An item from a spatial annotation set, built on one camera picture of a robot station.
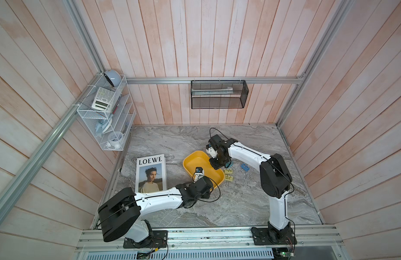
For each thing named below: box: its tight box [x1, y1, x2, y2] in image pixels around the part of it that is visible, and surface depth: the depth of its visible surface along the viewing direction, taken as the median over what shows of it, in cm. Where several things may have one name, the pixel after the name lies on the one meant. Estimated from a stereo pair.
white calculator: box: [91, 86, 115, 113], surface depth 77 cm
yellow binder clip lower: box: [224, 174, 235, 182], surface depth 94 cm
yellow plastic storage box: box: [183, 150, 225, 188], surface depth 97 cm
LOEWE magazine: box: [134, 153, 167, 193], surface depth 92 cm
